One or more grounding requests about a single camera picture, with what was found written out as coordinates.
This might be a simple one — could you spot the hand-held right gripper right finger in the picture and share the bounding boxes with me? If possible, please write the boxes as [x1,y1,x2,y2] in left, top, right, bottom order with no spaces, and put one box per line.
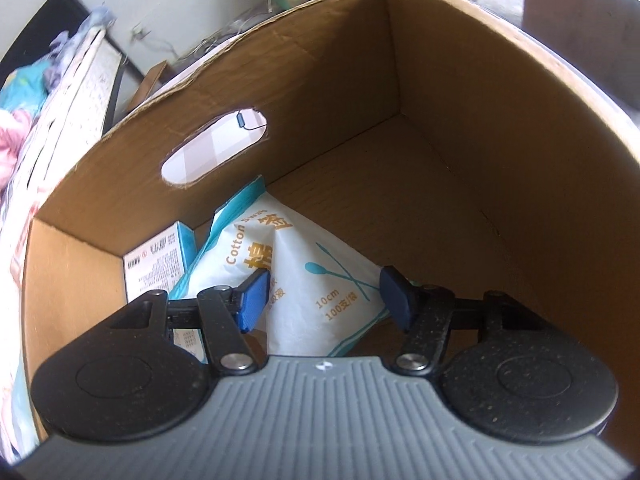
[379,266,543,376]

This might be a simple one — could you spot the large brown cardboard box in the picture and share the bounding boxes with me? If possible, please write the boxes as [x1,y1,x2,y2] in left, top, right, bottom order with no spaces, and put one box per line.
[22,0,640,456]

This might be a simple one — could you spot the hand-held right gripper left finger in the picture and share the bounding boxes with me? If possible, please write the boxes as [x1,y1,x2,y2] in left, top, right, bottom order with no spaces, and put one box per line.
[107,269,273,376]

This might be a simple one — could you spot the pink grey blanket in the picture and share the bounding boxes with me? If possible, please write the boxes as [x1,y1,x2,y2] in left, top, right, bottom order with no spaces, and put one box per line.
[0,0,151,126]

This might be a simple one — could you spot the teal printed pillow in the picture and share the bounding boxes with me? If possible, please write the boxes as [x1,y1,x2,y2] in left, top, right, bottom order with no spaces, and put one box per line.
[0,66,53,111]

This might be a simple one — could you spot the white cotton swab bag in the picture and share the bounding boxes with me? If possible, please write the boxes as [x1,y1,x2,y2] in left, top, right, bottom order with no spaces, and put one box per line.
[167,175,396,358]

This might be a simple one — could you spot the blue purple cloth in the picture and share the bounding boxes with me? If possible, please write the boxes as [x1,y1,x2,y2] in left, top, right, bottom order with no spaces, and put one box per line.
[47,5,117,61]

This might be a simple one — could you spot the snack packets along bed edge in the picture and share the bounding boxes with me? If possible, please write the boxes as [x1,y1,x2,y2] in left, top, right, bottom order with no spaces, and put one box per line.
[0,30,126,361]

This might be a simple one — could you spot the small light blue carton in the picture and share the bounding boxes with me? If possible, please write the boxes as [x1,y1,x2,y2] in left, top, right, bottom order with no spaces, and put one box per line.
[122,222,211,361]

